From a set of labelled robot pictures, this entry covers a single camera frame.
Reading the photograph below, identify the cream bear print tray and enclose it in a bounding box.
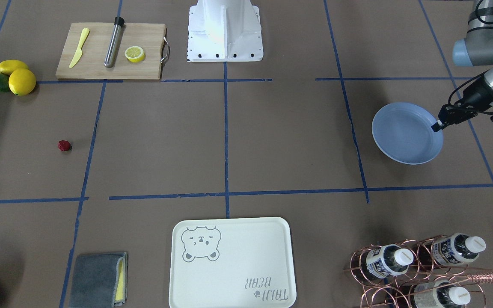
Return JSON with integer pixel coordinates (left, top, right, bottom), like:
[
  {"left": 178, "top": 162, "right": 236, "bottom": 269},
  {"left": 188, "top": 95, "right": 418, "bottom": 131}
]
[{"left": 169, "top": 217, "right": 297, "bottom": 308}]

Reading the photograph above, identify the wooden cutting board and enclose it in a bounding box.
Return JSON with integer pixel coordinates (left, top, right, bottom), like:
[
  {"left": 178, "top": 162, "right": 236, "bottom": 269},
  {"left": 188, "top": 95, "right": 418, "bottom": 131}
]
[{"left": 55, "top": 23, "right": 171, "bottom": 81}]

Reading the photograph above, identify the dark drink bottle front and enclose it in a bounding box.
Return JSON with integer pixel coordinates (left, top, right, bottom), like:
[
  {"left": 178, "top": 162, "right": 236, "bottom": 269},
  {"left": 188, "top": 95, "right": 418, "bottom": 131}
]
[{"left": 362, "top": 244, "right": 415, "bottom": 280}]

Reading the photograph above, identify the dark drink bottle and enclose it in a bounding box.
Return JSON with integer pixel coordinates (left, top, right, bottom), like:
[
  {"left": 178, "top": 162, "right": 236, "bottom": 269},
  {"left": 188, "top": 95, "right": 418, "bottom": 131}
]
[
  {"left": 430, "top": 233, "right": 487, "bottom": 267},
  {"left": 411, "top": 280, "right": 471, "bottom": 308},
  {"left": 362, "top": 244, "right": 415, "bottom": 280}
]

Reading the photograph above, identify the large yellow lemon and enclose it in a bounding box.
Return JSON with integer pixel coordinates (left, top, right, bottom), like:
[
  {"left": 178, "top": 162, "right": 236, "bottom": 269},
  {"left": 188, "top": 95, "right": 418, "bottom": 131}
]
[{"left": 9, "top": 68, "right": 37, "bottom": 96}]

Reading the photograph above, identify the copper wire bottle rack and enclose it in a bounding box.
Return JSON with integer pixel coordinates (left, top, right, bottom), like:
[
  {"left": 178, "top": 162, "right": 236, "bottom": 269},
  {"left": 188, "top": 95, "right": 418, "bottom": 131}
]
[{"left": 343, "top": 244, "right": 493, "bottom": 308}]

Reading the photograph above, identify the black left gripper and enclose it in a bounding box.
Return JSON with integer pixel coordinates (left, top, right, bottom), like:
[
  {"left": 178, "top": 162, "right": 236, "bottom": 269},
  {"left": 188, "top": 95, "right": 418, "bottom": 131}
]
[{"left": 431, "top": 74, "right": 493, "bottom": 132}]

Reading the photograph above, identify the small yellow lemon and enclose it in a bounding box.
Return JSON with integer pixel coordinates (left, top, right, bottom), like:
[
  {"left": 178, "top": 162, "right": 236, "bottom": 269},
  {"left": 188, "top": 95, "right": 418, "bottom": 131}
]
[{"left": 0, "top": 59, "right": 29, "bottom": 76}]

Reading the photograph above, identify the yellow plastic knife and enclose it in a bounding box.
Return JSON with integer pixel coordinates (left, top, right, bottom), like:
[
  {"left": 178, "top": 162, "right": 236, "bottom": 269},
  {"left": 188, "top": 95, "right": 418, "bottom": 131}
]
[{"left": 68, "top": 27, "right": 90, "bottom": 68}]

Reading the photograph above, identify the dark drink bottle middle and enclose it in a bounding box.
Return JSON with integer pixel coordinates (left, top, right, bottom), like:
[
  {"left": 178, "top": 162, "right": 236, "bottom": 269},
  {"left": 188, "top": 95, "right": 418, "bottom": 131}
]
[{"left": 430, "top": 233, "right": 487, "bottom": 267}]

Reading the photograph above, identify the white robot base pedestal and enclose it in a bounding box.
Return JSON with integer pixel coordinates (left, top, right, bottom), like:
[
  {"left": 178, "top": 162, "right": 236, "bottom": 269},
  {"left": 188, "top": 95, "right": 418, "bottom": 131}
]
[{"left": 187, "top": 0, "right": 264, "bottom": 62}]

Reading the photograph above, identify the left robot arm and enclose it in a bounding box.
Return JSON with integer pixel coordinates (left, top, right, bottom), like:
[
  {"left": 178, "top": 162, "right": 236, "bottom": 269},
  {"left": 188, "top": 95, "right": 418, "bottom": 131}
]
[{"left": 431, "top": 0, "right": 493, "bottom": 132}]

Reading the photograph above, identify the steel muddler rod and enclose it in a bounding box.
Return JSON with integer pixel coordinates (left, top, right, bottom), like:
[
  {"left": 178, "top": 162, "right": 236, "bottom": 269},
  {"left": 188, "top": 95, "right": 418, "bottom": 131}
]
[{"left": 104, "top": 16, "right": 125, "bottom": 68}]

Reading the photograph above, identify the red strawberry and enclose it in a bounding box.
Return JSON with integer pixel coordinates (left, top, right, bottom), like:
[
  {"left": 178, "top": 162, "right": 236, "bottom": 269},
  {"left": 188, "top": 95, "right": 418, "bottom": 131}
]
[{"left": 57, "top": 140, "right": 72, "bottom": 152}]

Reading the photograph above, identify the grey folded cloth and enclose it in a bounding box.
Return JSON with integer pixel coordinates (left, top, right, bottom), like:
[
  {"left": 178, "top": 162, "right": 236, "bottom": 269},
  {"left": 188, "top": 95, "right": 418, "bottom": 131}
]
[{"left": 68, "top": 252, "right": 128, "bottom": 308}]

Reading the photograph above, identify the blue round plate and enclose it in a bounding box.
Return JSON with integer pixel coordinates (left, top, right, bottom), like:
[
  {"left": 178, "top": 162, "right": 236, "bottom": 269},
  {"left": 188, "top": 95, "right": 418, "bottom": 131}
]
[{"left": 371, "top": 102, "right": 444, "bottom": 165}]

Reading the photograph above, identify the dark drink bottle back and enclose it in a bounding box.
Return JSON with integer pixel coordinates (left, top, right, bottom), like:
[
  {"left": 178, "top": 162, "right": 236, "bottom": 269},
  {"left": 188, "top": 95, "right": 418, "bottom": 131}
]
[{"left": 411, "top": 280, "right": 471, "bottom": 308}]

